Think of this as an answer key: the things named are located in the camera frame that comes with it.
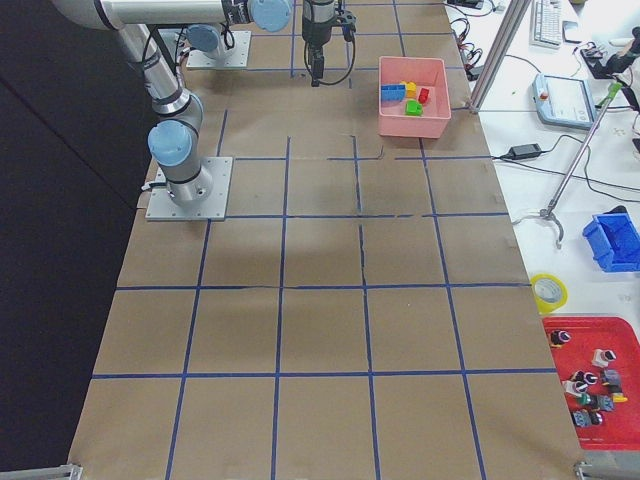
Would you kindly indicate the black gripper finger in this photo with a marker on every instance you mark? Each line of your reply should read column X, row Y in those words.
column 315, row 63

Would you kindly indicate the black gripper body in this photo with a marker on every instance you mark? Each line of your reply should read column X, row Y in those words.
column 317, row 26

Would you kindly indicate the blue toy block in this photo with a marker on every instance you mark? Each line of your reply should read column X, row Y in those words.
column 390, row 93

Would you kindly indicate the yellow toy block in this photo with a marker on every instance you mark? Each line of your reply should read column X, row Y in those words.
column 410, row 89

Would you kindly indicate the green toy block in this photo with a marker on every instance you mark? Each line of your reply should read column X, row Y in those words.
column 413, row 108

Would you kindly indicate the red toy block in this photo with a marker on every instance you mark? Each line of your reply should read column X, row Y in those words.
column 423, row 96

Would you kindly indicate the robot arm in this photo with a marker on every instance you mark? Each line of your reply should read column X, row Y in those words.
column 156, row 36
column 213, row 41

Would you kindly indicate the pink plastic box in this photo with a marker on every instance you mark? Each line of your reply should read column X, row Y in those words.
column 426, row 73

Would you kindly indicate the white keyboard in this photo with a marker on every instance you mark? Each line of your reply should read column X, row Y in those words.
column 545, row 23

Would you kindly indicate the black power adapter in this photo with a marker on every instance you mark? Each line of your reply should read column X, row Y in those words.
column 524, row 151

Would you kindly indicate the teach pendant tablet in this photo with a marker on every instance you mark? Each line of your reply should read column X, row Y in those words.
column 563, row 101

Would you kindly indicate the metal reacher grabber tool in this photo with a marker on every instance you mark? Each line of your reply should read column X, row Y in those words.
column 547, row 213

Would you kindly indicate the yellow tape roll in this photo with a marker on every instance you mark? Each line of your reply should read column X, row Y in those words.
column 549, row 291

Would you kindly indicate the blue storage bin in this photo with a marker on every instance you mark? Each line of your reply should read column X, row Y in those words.
column 614, row 242

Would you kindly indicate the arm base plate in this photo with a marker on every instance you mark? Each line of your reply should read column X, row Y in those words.
column 222, row 58
column 204, row 198

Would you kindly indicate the aluminium frame post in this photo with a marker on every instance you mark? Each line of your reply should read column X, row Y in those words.
column 502, row 41

